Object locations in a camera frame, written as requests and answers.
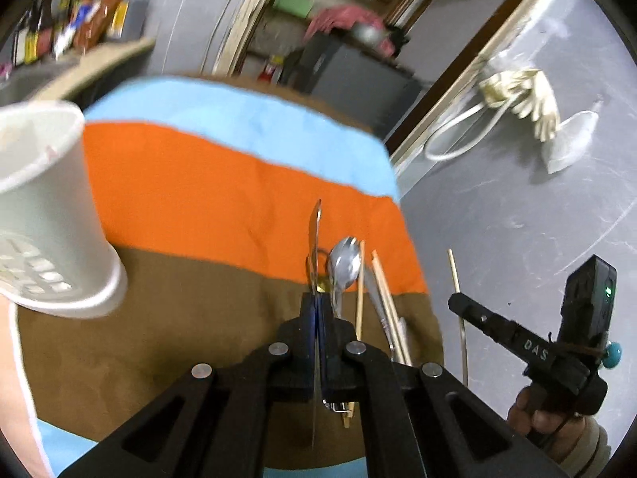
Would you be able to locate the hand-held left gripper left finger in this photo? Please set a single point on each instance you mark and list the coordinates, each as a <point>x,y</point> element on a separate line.
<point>304,331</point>

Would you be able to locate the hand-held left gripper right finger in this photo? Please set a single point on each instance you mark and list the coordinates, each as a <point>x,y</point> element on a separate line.
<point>326,338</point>

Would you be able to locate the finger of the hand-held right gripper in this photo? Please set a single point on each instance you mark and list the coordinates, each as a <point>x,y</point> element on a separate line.
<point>497,328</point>

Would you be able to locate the wooden chopstick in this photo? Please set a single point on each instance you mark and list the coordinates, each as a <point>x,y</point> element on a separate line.
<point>455,274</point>
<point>393,318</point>
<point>383,303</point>
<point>360,289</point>

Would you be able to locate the silver metal spoon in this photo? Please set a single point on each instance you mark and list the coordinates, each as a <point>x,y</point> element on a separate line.
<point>345,264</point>

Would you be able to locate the silver table knife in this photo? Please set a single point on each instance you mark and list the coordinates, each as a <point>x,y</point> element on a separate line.
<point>315,239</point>

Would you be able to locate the white plastic utensil holder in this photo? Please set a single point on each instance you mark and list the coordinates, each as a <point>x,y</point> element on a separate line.
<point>50,209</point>

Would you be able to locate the person's right hand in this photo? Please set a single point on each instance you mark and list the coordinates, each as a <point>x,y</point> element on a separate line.
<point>542,428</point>

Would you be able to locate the silver metal utensil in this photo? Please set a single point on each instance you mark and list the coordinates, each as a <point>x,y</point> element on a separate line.
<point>377,303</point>

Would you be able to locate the white face mask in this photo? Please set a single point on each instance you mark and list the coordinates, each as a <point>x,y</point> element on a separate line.
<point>572,139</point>

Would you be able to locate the blue orange brown striped cloth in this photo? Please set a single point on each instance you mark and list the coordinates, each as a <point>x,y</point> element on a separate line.
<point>199,184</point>

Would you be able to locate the cream rubber gloves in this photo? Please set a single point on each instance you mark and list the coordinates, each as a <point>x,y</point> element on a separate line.
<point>532,94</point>

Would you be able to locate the dark grey cabinet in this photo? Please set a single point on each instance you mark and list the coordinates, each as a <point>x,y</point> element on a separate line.
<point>353,79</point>

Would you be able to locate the red yellow container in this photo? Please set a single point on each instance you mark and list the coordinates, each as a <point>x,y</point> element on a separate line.
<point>269,69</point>

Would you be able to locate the metal pot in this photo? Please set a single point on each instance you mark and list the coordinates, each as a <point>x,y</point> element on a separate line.
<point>369,34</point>

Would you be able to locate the red cloth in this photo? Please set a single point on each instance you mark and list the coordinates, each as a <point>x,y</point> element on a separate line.
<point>338,20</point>

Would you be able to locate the green plastic board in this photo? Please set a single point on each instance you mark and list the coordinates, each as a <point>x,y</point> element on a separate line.
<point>291,0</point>

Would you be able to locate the wooden shelf board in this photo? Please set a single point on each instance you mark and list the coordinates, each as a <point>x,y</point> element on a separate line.
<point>99,62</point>

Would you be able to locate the row of condiment bottles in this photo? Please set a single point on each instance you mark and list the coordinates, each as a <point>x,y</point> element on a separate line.
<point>84,15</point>

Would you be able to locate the wooden door frame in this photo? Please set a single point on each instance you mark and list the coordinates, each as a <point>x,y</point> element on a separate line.
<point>448,89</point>

